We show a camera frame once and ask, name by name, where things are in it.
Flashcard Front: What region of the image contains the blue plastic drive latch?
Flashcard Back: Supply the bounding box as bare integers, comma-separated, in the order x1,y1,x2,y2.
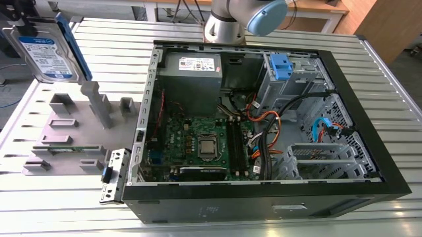
268,53,293,81

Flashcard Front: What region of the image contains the wooden desk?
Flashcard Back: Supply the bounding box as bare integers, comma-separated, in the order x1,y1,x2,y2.
131,0,350,34

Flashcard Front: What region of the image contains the yellow black wire bundle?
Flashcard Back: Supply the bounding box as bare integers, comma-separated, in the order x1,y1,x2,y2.
216,103,243,117

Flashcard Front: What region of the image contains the metal disk bay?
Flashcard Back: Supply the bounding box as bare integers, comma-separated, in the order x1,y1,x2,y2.
285,143,372,180

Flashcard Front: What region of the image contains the black cable bundle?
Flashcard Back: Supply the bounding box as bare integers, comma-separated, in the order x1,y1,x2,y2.
259,91,334,180

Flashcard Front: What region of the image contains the green RAM stick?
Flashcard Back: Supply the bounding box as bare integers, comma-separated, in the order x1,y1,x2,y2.
34,146,100,152

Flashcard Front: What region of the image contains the metal optical drive cage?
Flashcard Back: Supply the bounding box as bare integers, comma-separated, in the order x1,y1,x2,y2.
256,52,334,119

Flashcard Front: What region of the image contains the green motherboard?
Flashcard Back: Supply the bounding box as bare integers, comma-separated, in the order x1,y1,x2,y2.
147,116,261,182

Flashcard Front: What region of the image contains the blue data wire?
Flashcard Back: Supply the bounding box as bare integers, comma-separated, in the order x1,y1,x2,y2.
311,117,332,144

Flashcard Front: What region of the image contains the black RAM slot bank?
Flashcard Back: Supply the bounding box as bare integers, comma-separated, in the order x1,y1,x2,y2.
227,117,251,177

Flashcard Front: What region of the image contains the hard disk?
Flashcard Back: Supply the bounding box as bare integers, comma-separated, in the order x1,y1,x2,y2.
1,12,93,86

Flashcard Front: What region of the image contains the CPU socket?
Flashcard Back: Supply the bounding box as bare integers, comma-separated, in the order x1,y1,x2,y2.
196,134,220,163

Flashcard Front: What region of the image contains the metal slot retainer bracket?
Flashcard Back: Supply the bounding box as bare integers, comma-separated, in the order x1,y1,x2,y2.
98,147,133,205

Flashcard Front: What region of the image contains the wooden cabinet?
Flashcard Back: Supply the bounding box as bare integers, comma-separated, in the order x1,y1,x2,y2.
332,0,422,66

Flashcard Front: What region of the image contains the thin red wire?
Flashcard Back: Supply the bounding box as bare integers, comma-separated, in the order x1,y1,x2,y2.
152,88,165,143

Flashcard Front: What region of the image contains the silver CPU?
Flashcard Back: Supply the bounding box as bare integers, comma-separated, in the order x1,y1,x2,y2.
197,140,216,155

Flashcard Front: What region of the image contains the black open PC case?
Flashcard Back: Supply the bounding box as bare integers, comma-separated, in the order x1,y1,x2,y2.
120,39,412,225

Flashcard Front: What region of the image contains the black graphics card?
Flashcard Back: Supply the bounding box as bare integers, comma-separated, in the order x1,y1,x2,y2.
179,166,228,182

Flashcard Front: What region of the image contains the grey parts rack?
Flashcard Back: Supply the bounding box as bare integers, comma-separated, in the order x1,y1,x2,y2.
21,80,143,176

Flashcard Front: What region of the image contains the orange red yellow wire bundle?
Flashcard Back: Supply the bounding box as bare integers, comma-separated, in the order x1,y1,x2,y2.
245,92,284,163

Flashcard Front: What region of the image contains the grey power supply unit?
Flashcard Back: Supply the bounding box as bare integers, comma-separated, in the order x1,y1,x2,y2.
157,52,223,119

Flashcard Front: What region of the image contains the orange wire black connector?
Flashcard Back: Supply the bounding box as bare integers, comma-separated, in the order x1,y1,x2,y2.
327,122,359,137

